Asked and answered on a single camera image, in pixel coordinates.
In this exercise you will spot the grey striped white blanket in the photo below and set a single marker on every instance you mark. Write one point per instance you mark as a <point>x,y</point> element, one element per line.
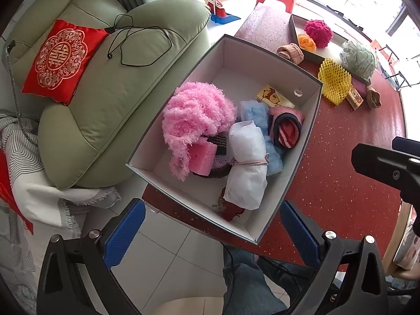
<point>39,183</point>

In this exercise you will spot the pink sponge block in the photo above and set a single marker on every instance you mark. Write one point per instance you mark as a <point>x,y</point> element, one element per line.
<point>203,157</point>

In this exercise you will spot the wooden chair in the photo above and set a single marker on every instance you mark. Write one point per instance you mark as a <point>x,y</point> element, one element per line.
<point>398,236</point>

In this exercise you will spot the magenta fluffy pompom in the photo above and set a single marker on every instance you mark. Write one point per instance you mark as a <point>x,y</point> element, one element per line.
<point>318,32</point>

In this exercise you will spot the yellow foam fruit net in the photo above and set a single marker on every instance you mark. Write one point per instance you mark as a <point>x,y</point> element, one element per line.
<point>334,82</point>

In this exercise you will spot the pink fluffy duster head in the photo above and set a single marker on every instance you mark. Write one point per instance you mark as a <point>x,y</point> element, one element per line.
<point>193,115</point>

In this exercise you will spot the black drying rack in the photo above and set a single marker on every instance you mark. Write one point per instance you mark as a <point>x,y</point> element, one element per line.
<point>398,78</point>

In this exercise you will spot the pink black striped sock roll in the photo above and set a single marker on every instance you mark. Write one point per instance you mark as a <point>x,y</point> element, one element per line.
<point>287,131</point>

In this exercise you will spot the yellow cartoon tissue pack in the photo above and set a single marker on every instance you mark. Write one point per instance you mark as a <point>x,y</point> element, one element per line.
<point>274,95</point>

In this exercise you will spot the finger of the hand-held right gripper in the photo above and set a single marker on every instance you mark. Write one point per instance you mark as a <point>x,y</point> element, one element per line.
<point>377,164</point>
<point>405,144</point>

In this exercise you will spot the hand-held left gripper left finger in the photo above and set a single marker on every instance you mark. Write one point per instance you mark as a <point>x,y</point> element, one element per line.
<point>126,233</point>

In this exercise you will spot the floral seat cushion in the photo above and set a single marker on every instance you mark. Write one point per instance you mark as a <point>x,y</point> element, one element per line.
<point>411,246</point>

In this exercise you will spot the green leather sofa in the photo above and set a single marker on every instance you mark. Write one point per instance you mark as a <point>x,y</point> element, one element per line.
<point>115,105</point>

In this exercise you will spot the green mesh bath loofah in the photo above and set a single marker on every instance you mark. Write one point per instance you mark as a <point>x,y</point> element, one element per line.
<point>357,59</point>

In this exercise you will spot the pink knitted sock roll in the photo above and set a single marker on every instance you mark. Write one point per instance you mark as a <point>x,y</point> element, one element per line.
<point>292,52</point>

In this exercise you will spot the shallow grey box lid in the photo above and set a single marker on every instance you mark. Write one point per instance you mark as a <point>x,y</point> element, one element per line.
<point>331,47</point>

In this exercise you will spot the blue dustpan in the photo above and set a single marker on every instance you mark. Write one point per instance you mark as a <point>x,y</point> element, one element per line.
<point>228,19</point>

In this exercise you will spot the large grey storage box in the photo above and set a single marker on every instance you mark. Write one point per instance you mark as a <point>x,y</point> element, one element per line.
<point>229,75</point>

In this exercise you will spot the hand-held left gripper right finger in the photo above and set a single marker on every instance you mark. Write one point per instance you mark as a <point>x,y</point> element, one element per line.
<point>300,233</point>

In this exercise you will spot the blue fluffy duster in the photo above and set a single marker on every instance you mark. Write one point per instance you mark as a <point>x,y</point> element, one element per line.
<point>252,111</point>

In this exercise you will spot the dark red artificial flower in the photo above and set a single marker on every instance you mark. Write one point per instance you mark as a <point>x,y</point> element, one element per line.
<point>233,210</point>

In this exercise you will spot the plain red cushion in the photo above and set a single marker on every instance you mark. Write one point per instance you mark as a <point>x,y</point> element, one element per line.
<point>8,193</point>

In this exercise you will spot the small tan knitted cup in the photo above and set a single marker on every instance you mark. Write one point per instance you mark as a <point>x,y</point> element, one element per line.
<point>373,98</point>

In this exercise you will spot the purple black knitted hat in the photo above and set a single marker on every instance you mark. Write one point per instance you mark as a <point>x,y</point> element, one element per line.
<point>221,144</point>

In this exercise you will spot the red embroidered cushion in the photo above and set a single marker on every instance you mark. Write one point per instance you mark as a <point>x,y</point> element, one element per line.
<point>55,60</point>

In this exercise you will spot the person's right leg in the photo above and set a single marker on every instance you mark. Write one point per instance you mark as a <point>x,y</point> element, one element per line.
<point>275,275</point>

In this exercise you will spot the person's legs in jeans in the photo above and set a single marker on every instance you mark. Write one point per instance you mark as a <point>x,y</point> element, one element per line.
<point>282,270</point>

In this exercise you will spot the orange artificial rose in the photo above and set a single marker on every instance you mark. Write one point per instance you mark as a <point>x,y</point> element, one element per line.
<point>306,42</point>

